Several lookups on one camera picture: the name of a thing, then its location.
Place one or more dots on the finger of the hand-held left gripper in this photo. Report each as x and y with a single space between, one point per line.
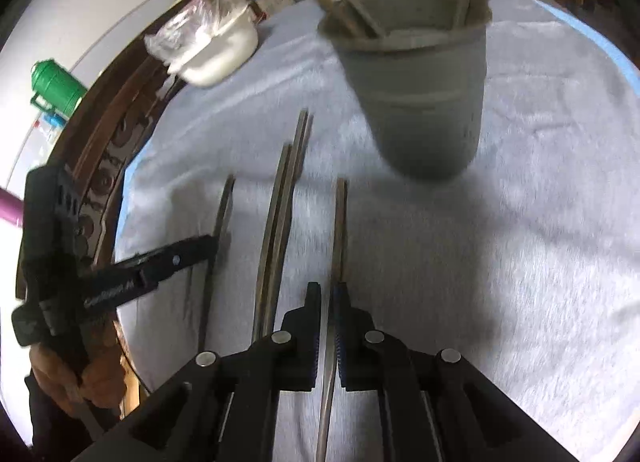
150 269

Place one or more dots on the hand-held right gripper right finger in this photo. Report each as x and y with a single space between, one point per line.
339 352

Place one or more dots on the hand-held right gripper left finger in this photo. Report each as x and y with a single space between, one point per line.
316 352

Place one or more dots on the grey perforated metal utensil cup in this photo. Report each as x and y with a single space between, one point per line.
425 107

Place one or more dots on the person's left forearm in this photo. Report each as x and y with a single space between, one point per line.
50 422

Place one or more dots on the person's left hand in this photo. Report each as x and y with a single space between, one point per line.
105 372

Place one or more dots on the purple bottle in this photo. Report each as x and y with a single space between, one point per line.
10 204

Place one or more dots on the blue label water bottle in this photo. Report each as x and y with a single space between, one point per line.
51 123

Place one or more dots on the dark carved wooden sideboard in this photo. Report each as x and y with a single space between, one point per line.
115 107

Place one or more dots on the green thermos flask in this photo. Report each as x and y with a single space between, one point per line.
57 84

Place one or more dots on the grey table cloth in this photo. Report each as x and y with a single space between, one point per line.
500 242

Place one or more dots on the white pot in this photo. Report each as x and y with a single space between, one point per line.
220 57

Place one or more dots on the clear plastic bag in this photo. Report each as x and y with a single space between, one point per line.
190 27

